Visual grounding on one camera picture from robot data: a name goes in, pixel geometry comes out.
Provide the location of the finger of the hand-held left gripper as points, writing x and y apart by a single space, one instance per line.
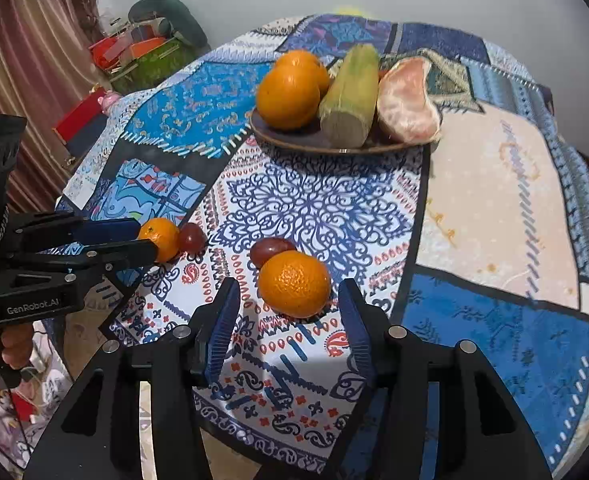
124 255
107 231

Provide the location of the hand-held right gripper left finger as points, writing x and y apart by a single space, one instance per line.
222 332

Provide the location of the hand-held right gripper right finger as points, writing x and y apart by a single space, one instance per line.
358 332

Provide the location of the small tangerine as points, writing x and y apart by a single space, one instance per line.
294 282
162 237

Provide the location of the grey round plate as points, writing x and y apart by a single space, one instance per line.
294 141

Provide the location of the large orange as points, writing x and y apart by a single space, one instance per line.
304 62
288 97

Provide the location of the peeled pomelo piece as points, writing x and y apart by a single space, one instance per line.
409 105

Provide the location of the person's left hand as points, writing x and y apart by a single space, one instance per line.
17 345

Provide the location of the dark red plum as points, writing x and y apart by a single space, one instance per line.
269 250
193 237

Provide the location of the floral bed sheet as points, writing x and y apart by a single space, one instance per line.
39 395

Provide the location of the red gift box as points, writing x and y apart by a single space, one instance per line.
82 117

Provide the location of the pink bunny toy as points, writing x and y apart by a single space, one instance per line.
109 100

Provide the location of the blue patchwork tablecloth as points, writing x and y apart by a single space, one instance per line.
324 200

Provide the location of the green storage box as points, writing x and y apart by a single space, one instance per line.
154 67

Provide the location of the red bag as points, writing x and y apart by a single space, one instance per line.
107 52

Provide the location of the orange flat box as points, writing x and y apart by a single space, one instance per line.
147 47

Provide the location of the striped brown curtain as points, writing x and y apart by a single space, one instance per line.
39 35

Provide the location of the grey plush pillow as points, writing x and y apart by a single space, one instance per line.
184 20

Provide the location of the yellow curved object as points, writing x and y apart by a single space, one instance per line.
350 10

